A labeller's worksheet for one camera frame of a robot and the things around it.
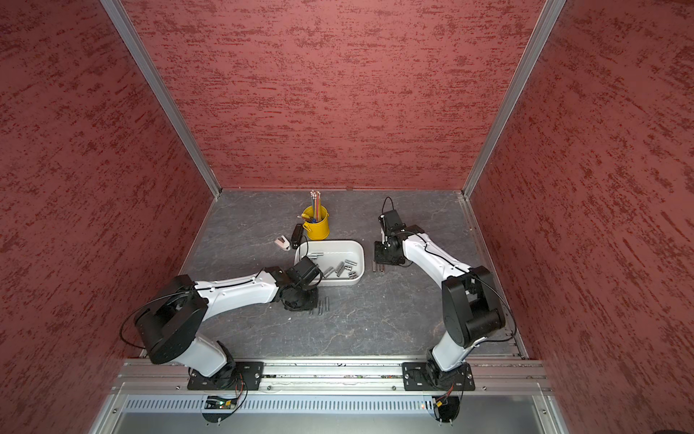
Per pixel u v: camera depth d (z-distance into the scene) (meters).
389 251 0.67
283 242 1.01
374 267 0.97
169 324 0.44
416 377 0.74
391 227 0.72
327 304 0.87
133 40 0.76
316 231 1.00
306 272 0.71
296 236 1.01
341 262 0.98
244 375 0.74
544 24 0.73
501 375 0.76
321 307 0.86
